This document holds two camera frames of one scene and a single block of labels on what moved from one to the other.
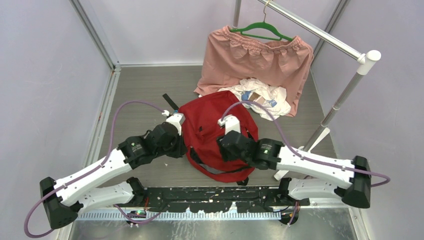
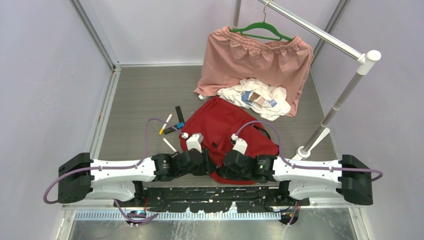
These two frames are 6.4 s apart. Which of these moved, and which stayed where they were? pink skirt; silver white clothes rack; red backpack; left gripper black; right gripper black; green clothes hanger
Moved: left gripper black; right gripper black; red backpack
Stayed: green clothes hanger; silver white clothes rack; pink skirt
